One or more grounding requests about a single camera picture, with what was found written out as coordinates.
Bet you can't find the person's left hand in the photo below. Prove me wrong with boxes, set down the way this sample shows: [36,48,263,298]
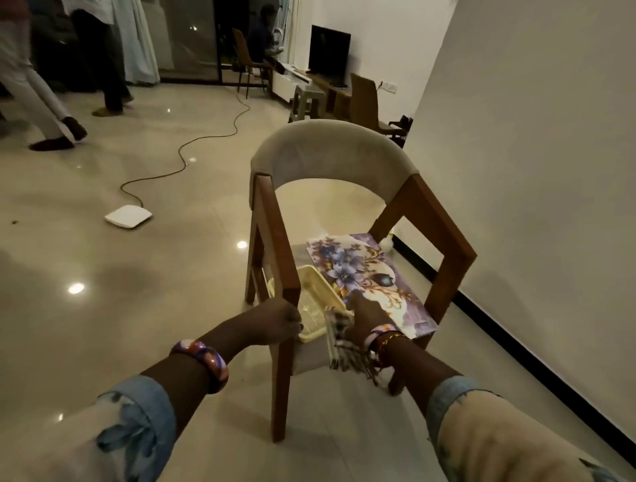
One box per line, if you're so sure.
[243,297,304,347]

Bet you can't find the person's right hand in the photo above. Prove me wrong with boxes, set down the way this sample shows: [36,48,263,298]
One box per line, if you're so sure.
[344,289,398,348]

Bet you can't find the striped cloth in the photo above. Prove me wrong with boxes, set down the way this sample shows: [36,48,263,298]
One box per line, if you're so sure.
[323,305,384,386]

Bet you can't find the floral placemat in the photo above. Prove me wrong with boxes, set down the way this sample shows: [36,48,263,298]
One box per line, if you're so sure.
[306,233,439,340]

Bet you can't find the person's right forearm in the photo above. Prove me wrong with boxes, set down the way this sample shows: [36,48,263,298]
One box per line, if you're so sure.
[385,337,627,482]

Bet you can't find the person's left forearm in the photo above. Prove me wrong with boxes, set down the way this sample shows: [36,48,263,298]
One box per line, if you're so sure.
[0,322,259,482]

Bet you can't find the white purple bangle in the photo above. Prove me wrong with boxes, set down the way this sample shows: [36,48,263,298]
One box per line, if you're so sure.
[362,323,401,356]

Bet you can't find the cream plastic basket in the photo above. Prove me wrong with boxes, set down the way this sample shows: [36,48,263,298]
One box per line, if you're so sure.
[267,264,354,344]

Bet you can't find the orange purple bangle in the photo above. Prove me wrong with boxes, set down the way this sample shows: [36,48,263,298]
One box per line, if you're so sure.
[170,339,231,396]

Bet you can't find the wooden beige armchair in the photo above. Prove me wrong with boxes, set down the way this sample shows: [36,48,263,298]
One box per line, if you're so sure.
[244,119,478,444]

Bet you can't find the white flat floor box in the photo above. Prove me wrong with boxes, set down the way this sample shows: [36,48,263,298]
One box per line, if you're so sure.
[104,204,154,230]

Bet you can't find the wooden side chair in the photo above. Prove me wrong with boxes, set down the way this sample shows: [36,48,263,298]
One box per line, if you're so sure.
[349,73,414,149]
[231,27,274,99]

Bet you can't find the wooden stool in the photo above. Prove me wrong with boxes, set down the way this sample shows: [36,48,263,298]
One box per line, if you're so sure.
[288,83,328,124]

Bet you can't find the white wooden tv console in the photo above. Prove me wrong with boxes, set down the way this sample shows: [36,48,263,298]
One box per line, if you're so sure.
[270,62,354,120]

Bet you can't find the black television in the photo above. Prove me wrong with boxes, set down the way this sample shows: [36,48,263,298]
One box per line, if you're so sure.
[307,24,352,86]

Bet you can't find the glass sliding door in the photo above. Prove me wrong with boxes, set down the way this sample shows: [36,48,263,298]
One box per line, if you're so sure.
[141,0,279,85]

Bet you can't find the light curtain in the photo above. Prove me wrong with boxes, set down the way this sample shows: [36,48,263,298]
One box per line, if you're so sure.
[111,0,161,85]
[276,0,299,50]

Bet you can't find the red yellow thread bracelet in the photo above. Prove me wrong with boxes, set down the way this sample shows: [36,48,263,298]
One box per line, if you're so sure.
[372,331,408,371]

